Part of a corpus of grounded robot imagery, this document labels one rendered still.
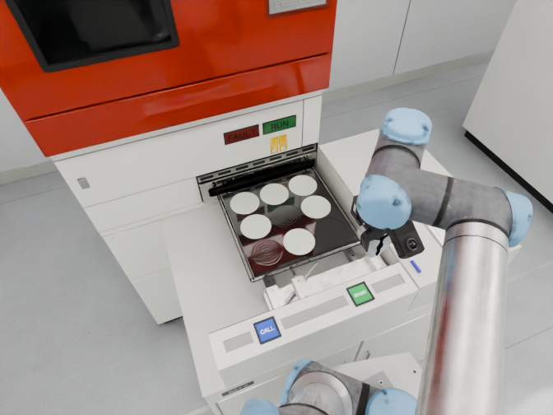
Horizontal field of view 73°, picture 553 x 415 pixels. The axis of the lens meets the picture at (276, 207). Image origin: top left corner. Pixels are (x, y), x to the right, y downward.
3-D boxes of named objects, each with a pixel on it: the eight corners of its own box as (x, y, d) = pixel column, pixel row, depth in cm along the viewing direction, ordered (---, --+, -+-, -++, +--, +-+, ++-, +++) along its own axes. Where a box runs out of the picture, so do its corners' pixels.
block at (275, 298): (265, 292, 108) (265, 287, 106) (276, 288, 109) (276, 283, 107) (276, 317, 104) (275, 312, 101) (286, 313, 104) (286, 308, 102)
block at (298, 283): (290, 283, 110) (291, 278, 108) (301, 279, 111) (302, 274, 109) (302, 307, 105) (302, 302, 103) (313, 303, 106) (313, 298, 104)
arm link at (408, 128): (376, 129, 56) (388, 98, 61) (364, 181, 64) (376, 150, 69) (431, 142, 54) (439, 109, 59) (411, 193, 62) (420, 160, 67)
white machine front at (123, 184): (100, 231, 131) (44, 142, 101) (313, 169, 149) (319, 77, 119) (101, 239, 130) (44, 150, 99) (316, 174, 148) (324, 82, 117)
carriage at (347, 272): (263, 298, 110) (262, 293, 108) (372, 258, 119) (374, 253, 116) (273, 323, 106) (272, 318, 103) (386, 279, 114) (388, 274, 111)
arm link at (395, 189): (443, 211, 48) (452, 156, 54) (355, 188, 51) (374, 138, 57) (425, 246, 54) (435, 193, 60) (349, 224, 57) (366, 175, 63)
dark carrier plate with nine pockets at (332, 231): (221, 196, 131) (221, 195, 131) (311, 170, 139) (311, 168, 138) (254, 277, 110) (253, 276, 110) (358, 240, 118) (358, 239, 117)
